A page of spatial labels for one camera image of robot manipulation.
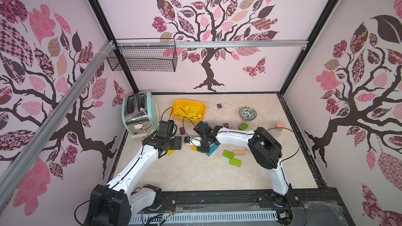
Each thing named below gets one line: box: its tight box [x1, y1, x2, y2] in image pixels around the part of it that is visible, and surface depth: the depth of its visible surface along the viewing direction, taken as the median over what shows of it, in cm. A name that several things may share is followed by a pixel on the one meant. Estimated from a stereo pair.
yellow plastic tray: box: [170, 98, 207, 123], surface depth 109 cm
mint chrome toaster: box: [121, 91, 160, 140], surface depth 90 cm
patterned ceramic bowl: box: [239, 106, 258, 121], surface depth 108 cm
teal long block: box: [205, 143, 220, 157], surface depth 94 cm
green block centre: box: [222, 149, 235, 160], surface depth 90 cm
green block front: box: [229, 158, 242, 168], surface depth 87 cm
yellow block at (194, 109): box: [189, 106, 201, 113], surface depth 109 cm
